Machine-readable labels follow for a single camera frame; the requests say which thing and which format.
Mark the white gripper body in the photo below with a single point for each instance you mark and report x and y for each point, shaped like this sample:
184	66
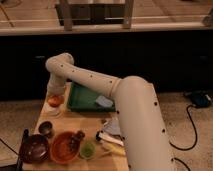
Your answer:
52	90

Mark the red orange apple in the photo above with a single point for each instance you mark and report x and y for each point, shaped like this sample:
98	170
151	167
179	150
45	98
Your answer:
55	101

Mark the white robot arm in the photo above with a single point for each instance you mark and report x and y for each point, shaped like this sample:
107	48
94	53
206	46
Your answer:
142	127

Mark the small metal cup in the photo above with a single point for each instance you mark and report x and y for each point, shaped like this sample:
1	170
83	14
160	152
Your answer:
46	129

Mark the small green cup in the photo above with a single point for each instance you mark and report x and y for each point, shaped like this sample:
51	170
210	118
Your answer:
87	150

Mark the green plastic tray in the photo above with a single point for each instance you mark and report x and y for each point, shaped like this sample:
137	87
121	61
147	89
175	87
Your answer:
82	99

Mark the blue grey sponge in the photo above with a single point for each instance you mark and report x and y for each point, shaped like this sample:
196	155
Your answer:
104	102

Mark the dark brown toy piece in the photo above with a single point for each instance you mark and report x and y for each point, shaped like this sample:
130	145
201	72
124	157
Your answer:
76	139

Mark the orange plastic bowl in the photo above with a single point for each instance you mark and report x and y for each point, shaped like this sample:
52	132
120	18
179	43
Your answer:
60	150

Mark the dark brown bowl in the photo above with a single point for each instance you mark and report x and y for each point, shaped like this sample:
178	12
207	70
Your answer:
35	149

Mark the grey cloth pouch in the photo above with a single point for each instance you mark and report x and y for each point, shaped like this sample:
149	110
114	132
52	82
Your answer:
111	126

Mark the yellow banana toy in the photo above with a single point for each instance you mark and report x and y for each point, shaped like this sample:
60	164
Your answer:
114	149

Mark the wooden chair frame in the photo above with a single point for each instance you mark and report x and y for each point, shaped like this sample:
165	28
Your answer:
87	13

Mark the black spoon handle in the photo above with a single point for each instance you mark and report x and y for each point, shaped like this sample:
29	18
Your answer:
19	160

